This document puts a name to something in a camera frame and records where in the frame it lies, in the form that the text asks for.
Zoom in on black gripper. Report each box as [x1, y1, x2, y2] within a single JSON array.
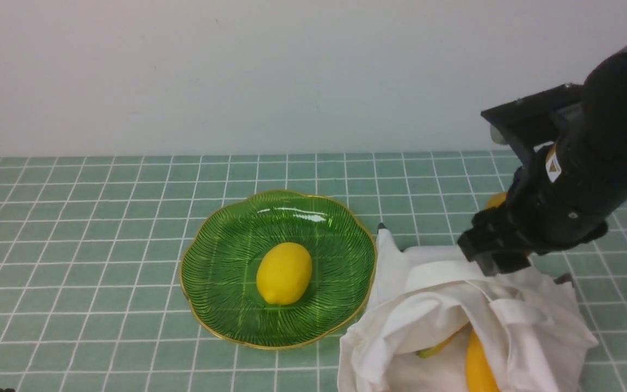
[[457, 131, 627, 277]]

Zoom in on white cloth bag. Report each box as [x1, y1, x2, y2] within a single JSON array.
[[337, 225, 598, 391]]

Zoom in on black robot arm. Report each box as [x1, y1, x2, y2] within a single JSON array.
[[458, 47, 627, 276]]

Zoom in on yellow lemon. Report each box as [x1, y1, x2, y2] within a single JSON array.
[[256, 242, 312, 306]]

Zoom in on green glass plate gold rim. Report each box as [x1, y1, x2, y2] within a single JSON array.
[[179, 189, 377, 350]]

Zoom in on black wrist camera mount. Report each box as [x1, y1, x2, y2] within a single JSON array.
[[481, 83, 583, 166]]

